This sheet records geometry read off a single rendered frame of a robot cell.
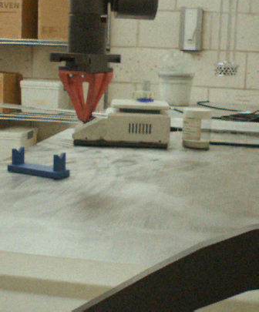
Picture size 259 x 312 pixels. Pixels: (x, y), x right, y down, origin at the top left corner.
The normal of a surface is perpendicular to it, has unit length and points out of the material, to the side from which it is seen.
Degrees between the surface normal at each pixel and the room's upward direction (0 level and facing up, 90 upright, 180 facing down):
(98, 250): 0
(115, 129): 90
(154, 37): 90
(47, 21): 89
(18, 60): 90
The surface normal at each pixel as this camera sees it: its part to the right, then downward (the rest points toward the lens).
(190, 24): -0.16, 0.13
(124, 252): 0.04, -0.99
